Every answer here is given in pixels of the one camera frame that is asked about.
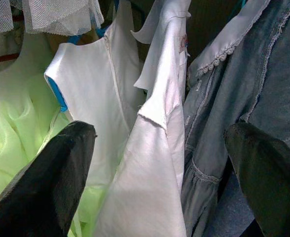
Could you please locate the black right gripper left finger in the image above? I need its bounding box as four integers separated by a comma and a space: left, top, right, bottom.
0, 120, 98, 237

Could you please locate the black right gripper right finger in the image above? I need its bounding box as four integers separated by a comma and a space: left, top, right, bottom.
223, 122, 290, 237

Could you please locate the light green tulle dress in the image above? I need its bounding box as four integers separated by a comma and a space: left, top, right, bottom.
0, 32, 111, 237

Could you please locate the blue denim dress white collar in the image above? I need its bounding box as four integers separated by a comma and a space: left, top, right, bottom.
181, 0, 290, 237

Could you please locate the white collared shirt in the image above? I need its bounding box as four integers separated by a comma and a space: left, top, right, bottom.
93, 0, 192, 237

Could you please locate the white satin sleeveless dress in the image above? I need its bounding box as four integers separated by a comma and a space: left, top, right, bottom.
43, 0, 150, 193

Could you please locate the red clothes hanger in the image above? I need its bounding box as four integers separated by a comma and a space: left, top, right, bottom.
0, 53, 21, 67

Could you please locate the white mesh garment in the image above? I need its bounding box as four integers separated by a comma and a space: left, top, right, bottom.
0, 0, 105, 35

